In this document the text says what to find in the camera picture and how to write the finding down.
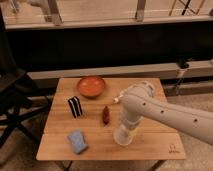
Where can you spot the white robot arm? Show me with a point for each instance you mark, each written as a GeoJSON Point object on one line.
{"type": "Point", "coordinates": [137, 102]}

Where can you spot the black and white striped eraser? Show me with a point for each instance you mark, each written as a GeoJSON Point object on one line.
{"type": "Point", "coordinates": [75, 106]}

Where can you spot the orange bowl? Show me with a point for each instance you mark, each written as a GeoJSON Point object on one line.
{"type": "Point", "coordinates": [91, 86]}

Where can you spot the dark red chili pepper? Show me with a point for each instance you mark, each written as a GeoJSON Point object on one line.
{"type": "Point", "coordinates": [106, 115]}

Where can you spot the wooden folding table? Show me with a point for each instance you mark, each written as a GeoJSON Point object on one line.
{"type": "Point", "coordinates": [152, 141]}

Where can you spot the blue sponge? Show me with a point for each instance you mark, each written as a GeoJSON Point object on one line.
{"type": "Point", "coordinates": [77, 140]}

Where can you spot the black chair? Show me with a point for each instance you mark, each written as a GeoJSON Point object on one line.
{"type": "Point", "coordinates": [12, 98]}

